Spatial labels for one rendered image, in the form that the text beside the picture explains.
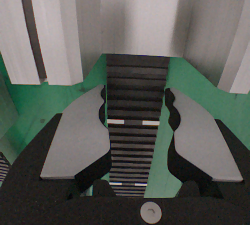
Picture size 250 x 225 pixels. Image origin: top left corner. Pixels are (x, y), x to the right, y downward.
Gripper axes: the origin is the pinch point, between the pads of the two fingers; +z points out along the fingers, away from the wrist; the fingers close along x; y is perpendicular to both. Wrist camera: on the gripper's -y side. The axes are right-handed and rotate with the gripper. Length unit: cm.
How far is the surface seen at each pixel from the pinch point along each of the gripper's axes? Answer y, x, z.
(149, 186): 20.8, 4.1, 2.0
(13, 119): 5.0, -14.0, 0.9
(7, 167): 12.2, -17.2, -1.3
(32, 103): 3.4, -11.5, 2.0
